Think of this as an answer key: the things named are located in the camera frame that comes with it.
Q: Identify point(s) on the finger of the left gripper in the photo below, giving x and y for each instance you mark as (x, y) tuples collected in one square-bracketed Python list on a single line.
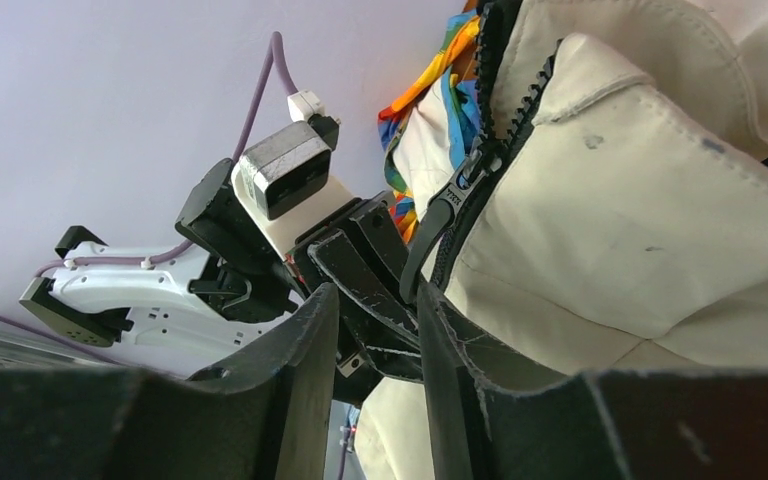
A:
[(381, 252), (385, 330)]

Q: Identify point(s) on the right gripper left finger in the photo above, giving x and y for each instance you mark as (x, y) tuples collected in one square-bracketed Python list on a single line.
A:
[(260, 413)]

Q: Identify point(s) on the beige zip jacket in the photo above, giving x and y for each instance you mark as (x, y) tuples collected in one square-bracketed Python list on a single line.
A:
[(612, 212)]

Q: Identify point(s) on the rainbow striped garment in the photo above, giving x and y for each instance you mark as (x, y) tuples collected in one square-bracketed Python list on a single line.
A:
[(428, 130)]

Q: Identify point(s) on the aluminium frame rail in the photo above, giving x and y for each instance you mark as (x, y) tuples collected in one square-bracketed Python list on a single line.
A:
[(23, 350)]

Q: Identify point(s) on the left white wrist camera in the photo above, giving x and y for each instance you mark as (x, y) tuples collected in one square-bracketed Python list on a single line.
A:
[(283, 182)]

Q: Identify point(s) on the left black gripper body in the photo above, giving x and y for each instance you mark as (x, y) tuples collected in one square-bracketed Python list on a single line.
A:
[(255, 265)]

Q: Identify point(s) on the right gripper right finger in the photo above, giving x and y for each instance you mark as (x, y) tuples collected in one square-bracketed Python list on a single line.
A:
[(496, 414)]

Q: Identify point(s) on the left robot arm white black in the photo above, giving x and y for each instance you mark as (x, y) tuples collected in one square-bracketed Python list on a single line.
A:
[(100, 296)]

